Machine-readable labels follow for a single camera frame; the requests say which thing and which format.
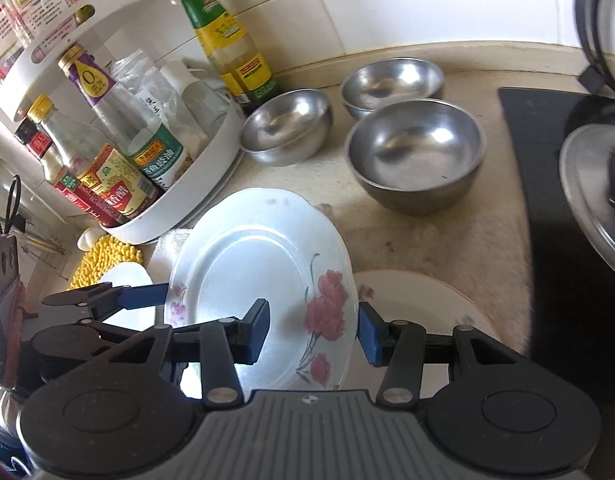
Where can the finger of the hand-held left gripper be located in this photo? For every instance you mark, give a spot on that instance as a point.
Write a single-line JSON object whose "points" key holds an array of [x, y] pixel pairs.
{"points": [[137, 295]]}

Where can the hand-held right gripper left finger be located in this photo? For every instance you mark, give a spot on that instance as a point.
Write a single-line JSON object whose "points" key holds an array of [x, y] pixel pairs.
{"points": [[256, 332]]}

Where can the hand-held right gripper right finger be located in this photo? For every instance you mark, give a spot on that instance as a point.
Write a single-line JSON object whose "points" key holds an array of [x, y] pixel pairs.
{"points": [[370, 335]]}

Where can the cream floral plate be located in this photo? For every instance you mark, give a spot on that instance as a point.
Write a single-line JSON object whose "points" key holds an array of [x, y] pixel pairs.
{"points": [[412, 305]]}

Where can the large white floral plate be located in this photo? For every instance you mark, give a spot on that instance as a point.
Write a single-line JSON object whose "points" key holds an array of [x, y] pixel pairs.
{"points": [[247, 270]]}

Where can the stainless steel bowl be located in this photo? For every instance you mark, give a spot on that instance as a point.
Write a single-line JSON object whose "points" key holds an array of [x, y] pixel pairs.
{"points": [[287, 125], [412, 150], [387, 85]]}

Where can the small white dish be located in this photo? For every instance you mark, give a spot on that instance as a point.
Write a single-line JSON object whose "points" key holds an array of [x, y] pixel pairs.
{"points": [[125, 277]]}

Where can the yellow chenille mat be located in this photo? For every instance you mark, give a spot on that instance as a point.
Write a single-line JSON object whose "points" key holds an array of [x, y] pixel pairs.
{"points": [[104, 260]]}

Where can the white cloth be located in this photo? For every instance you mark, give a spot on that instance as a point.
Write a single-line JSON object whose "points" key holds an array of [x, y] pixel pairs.
{"points": [[165, 255]]}

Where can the white two-tier condiment rack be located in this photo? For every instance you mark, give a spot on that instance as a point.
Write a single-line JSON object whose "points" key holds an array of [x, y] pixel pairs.
{"points": [[187, 195]]}

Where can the small dark red label bottle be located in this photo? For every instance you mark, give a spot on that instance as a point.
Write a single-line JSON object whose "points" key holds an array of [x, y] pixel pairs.
{"points": [[34, 144]]}

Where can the clear glass cup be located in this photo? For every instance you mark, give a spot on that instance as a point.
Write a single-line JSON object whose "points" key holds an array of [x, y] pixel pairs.
{"points": [[210, 102]]}

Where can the white plastic bottle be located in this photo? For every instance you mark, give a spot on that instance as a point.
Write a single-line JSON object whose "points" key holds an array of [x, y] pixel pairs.
{"points": [[180, 90]]}

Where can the clear bottle purple green labels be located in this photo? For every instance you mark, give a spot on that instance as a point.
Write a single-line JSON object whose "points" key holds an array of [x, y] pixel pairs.
{"points": [[89, 80]]}

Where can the black stove top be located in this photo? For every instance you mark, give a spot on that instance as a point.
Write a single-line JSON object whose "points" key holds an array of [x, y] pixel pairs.
{"points": [[547, 185]]}

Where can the steel pot lid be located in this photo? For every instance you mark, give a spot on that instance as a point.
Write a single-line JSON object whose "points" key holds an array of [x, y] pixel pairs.
{"points": [[582, 185]]}

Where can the green yellow label sauce bottle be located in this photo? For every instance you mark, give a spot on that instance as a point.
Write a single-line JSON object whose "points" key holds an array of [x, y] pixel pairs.
{"points": [[227, 45]]}

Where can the printed seasoning box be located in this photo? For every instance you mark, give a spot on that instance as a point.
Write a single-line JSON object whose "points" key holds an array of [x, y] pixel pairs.
{"points": [[27, 15]]}

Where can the black stove pan support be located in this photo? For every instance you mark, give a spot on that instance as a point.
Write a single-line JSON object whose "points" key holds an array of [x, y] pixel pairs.
{"points": [[593, 81]]}

